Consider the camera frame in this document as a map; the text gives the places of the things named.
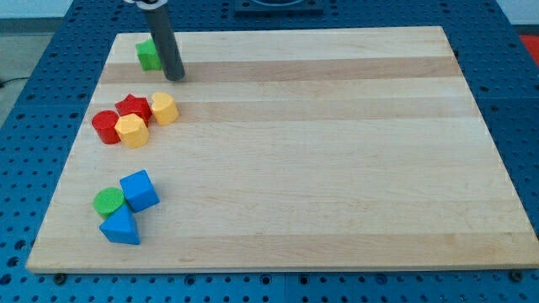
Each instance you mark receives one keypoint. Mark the blue triangle block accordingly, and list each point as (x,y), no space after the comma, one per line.
(121,227)

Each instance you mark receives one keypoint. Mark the red cylinder block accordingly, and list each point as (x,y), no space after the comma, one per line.
(104,124)

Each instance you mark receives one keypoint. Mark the blue cube block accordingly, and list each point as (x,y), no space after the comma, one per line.
(139,191)

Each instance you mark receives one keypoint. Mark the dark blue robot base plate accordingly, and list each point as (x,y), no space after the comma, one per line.
(246,7)

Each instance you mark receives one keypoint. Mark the yellow heart block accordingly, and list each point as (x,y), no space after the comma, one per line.
(164,108)

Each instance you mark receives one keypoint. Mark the green cylinder block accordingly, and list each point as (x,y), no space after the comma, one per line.
(108,201)

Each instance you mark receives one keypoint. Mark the red star block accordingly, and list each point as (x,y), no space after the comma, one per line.
(134,105)

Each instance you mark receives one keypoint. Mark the yellow hexagon block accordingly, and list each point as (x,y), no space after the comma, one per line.
(132,130)

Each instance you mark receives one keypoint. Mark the light wooden board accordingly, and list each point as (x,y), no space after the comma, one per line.
(295,150)

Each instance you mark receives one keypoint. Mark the green star block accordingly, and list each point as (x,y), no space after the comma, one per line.
(148,56)

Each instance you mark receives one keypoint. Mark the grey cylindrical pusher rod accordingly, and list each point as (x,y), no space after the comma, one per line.
(161,30)

